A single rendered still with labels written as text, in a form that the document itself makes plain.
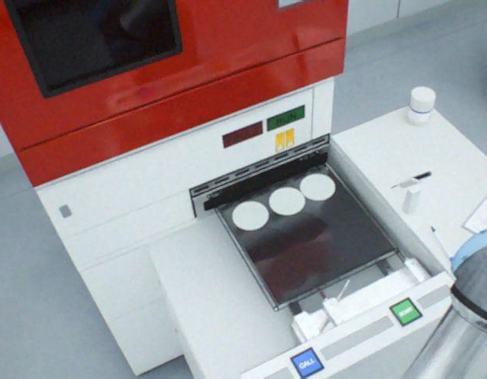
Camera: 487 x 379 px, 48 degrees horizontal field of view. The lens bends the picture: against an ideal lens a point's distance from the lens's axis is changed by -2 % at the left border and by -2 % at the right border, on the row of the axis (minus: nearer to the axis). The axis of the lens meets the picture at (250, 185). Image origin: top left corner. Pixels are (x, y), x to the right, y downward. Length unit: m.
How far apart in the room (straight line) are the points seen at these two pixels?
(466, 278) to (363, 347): 0.39
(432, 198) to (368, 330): 0.43
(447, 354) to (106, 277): 1.04
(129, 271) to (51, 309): 0.96
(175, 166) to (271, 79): 0.34
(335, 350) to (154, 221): 0.63
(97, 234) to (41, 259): 1.27
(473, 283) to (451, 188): 0.66
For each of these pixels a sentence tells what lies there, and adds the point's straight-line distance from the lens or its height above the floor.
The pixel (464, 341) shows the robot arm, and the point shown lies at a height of 1.26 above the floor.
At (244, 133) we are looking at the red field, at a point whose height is 1.10.
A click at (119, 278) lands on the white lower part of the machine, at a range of 1.71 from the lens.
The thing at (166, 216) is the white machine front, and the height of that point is 0.90.
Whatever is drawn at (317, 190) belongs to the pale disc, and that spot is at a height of 0.90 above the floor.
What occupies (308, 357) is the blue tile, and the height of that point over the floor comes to 0.96.
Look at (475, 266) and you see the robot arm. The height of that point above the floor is 1.35.
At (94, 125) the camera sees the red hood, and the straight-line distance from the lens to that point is 1.23.
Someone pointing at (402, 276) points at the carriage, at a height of 0.88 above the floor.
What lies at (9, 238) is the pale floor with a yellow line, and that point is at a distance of 2.95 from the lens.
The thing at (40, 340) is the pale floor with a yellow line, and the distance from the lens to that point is 2.56.
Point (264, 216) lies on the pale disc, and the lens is 1.54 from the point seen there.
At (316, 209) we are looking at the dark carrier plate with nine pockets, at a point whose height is 0.90.
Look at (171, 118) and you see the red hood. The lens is 1.28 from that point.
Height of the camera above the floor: 2.11
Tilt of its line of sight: 48 degrees down
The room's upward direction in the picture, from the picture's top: 5 degrees counter-clockwise
